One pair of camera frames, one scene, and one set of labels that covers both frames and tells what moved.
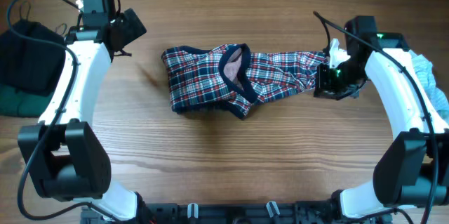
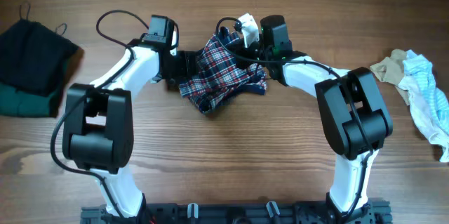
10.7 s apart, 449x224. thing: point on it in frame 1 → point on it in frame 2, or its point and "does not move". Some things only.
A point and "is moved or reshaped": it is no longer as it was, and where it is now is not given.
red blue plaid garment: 233,77 is moved or reshaped
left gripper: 132,28 → 182,70
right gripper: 323,88 → 239,48
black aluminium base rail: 236,213 does not move
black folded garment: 28,65 does not move
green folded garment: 17,103 does not move
